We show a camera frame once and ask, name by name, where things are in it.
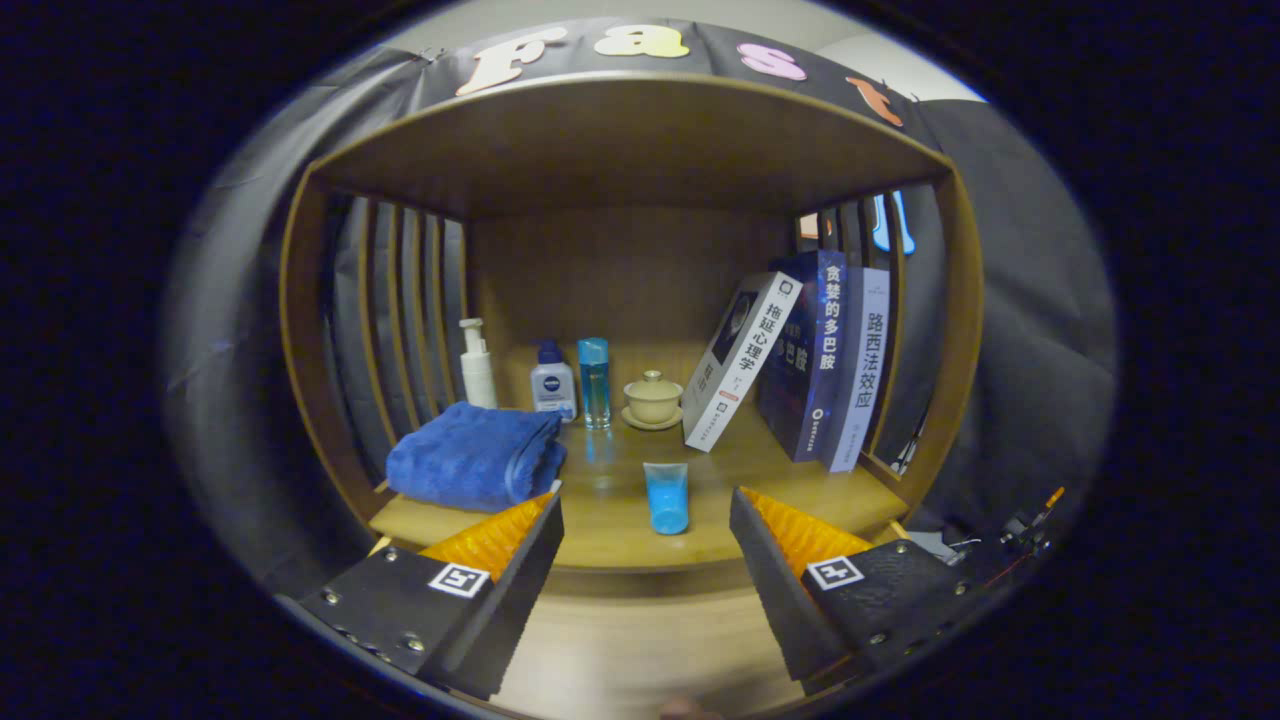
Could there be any blue folded towel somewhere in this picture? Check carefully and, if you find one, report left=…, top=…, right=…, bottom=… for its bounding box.
left=386, top=402, right=568, bottom=514

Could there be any pale purple book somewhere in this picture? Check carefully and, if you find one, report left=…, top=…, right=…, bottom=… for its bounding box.
left=822, top=267, right=892, bottom=473

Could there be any blue squeeze tube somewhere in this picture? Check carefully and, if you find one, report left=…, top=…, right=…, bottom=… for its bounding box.
left=643, top=462, right=691, bottom=536

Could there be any white book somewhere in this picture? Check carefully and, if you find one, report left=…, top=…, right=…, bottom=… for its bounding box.
left=682, top=271, right=804, bottom=453

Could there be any white bottle with blue cap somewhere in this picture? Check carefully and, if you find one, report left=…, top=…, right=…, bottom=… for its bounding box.
left=530, top=339, right=579, bottom=423

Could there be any wooden cabinet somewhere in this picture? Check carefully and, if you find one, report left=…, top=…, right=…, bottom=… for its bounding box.
left=278, top=70, right=986, bottom=601

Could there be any beige lidded teacup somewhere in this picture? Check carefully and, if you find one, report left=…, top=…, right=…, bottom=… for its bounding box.
left=621, top=370, right=685, bottom=432

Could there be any wooden drawer with black knob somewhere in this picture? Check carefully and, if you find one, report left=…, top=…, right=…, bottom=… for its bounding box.
left=368, top=518, right=913, bottom=719

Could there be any dark blue book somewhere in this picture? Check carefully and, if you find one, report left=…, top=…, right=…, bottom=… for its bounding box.
left=755, top=249, right=851, bottom=464

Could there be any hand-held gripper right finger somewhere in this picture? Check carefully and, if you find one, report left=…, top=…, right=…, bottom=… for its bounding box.
left=728, top=487, right=1001, bottom=696

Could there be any orange and black clamp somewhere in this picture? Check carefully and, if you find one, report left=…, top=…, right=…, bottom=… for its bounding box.
left=1000, top=487, right=1066, bottom=551

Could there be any white pump bottle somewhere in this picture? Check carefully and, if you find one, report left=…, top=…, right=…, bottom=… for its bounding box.
left=458, top=318, right=498, bottom=410

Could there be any clear blue bottle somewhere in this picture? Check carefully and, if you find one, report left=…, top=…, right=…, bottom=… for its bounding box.
left=577, top=337, right=612, bottom=431

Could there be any black backdrop cloth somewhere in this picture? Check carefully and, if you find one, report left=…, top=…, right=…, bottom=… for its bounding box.
left=160, top=15, right=1121, bottom=601

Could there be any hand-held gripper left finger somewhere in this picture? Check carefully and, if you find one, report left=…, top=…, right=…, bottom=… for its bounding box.
left=275, top=492, right=566, bottom=701

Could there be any wooden countertop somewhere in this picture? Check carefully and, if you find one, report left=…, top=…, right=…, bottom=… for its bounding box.
left=368, top=395, right=911, bottom=573

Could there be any black tripod stand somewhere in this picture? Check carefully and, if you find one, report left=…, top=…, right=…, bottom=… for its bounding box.
left=893, top=405, right=926, bottom=476

